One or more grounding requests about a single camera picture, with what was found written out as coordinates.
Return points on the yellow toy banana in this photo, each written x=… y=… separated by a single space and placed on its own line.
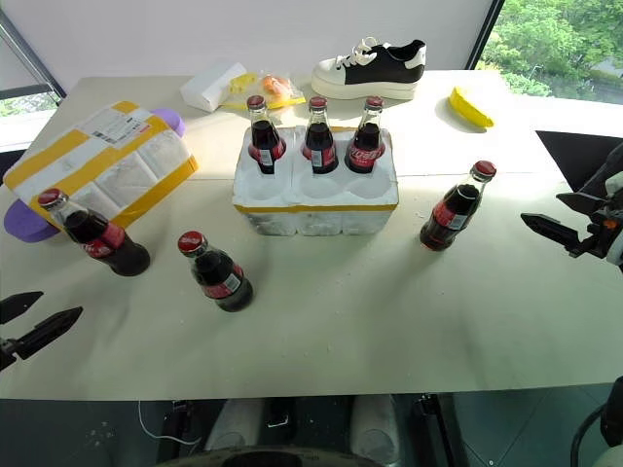
x=468 y=109

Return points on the orange item in plastic bag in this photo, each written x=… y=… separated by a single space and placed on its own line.
x=278 y=87

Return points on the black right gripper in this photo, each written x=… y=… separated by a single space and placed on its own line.
x=606 y=233

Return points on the white foam bottle tray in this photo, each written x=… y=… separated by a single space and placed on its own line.
x=316 y=206

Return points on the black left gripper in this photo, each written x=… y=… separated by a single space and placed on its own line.
x=5 y=355

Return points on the black window frame bar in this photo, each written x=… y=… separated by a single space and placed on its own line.
x=484 y=34
x=31 y=56

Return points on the glass cola bottle red cap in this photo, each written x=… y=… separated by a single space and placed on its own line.
x=265 y=141
x=448 y=216
x=102 y=240
x=319 y=143
x=366 y=146
x=219 y=275

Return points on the black and white platform sneaker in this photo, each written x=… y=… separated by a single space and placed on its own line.
x=375 y=73

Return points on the pale rounded shape under table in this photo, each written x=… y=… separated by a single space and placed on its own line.
x=375 y=428

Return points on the white small box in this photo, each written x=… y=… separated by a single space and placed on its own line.
x=207 y=87

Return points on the white parcel with yellow tape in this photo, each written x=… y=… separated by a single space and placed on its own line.
x=104 y=160

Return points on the black table leg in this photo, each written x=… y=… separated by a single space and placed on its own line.
x=438 y=433

